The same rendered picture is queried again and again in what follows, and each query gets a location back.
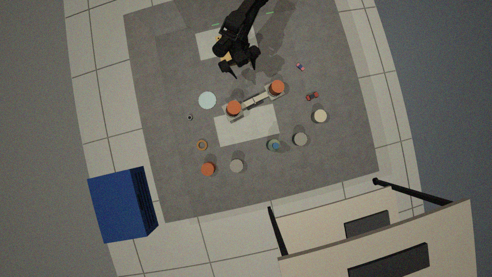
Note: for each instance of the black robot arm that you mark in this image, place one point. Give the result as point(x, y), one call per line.
point(238, 25)

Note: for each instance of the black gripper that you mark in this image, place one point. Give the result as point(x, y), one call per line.
point(225, 65)

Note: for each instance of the cream balance beam with square pans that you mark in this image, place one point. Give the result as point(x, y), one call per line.
point(252, 102)

